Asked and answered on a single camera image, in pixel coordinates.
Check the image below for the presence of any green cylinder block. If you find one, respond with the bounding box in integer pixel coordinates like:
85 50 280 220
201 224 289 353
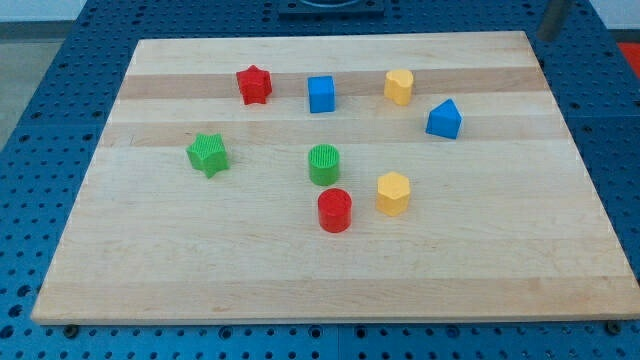
308 144 340 186

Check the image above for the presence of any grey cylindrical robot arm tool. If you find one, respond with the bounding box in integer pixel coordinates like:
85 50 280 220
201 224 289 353
536 0 573 42

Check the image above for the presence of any yellow heart block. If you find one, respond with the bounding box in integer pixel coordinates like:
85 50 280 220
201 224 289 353
383 69 414 106

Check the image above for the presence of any blue cube block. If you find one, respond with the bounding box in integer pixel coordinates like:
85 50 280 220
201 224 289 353
307 76 336 113

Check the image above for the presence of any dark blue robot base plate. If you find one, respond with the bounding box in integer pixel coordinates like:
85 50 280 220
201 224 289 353
278 0 385 18

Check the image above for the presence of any yellow hexagon block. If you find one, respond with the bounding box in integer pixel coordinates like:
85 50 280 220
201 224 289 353
376 172 411 216

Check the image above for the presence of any blue triangle block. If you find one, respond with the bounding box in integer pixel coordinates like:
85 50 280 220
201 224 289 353
425 99 463 140

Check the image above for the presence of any large wooden board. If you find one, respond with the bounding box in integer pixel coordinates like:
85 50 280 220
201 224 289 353
32 31 639 325

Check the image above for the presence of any red star block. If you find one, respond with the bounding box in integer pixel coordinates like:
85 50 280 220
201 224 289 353
236 65 272 105

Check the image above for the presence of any green star block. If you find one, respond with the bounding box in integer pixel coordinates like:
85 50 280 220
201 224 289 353
186 133 230 178

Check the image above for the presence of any red cylinder block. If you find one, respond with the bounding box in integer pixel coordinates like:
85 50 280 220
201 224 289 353
317 188 352 233

